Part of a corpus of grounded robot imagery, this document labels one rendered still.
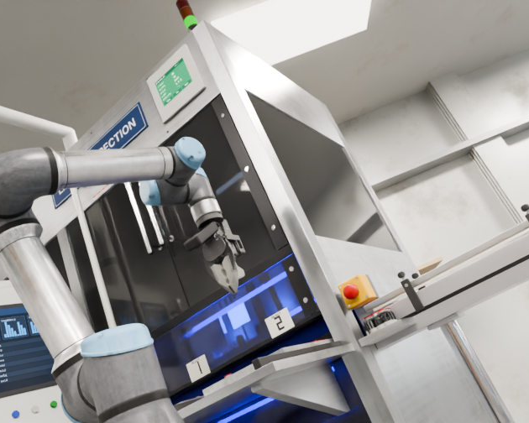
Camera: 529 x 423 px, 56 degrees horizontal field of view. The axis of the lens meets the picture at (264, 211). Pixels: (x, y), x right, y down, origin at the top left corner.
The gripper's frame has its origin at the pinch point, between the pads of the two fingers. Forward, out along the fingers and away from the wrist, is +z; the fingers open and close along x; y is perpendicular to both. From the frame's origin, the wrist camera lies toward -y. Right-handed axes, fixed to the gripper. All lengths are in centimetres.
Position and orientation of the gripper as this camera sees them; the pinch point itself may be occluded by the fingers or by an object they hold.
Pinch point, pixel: (231, 288)
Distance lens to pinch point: 123.3
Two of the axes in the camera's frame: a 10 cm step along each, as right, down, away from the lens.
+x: -7.5, 5.2, 4.1
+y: 5.4, 1.3, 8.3
